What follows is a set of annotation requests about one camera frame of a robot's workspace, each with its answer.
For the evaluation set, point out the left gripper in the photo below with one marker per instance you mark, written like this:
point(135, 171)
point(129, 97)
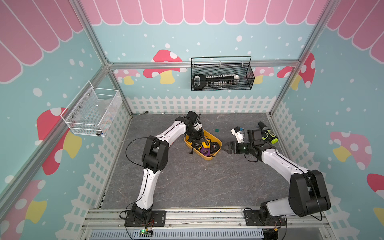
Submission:
point(199, 136)

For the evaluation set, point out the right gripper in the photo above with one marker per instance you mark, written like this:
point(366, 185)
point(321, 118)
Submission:
point(232, 143)

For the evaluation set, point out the black yellow round tape measure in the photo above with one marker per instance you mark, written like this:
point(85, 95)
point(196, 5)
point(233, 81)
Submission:
point(197, 146)

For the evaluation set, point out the yellow plastic storage box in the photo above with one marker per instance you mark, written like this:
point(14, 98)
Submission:
point(205, 143)

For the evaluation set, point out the black tape measure red label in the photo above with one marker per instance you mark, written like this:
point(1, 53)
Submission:
point(214, 147)

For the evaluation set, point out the purple tape measure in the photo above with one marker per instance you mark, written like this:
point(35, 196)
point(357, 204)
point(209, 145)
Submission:
point(205, 152)

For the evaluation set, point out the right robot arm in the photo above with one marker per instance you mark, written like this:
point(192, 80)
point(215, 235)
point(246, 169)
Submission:
point(308, 192)

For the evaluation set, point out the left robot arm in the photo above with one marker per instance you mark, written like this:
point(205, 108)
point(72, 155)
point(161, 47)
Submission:
point(154, 159)

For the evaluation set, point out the socket wrench set holder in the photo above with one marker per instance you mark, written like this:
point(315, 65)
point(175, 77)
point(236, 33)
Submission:
point(200, 81)

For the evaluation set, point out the small electronics board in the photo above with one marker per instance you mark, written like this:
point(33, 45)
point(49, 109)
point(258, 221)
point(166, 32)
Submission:
point(146, 234)

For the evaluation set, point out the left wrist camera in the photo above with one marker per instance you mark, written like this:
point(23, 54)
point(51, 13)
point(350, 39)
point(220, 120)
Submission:
point(197, 125)

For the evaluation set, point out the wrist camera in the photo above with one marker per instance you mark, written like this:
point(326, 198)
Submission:
point(239, 133)
point(197, 125)

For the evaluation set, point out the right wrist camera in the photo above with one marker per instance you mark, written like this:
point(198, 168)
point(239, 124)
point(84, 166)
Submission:
point(239, 133)

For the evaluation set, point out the green black cordless drill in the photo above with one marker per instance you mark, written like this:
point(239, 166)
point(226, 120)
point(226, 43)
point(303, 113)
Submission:
point(267, 134)

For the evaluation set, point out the black wire wall basket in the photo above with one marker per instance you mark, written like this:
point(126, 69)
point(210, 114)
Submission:
point(237, 65)

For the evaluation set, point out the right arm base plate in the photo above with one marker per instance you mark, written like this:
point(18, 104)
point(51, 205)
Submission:
point(262, 218)

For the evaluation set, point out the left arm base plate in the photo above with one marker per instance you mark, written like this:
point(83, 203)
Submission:
point(151, 219)

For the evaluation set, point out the white wire wall basket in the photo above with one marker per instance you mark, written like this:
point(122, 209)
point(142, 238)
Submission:
point(93, 111)

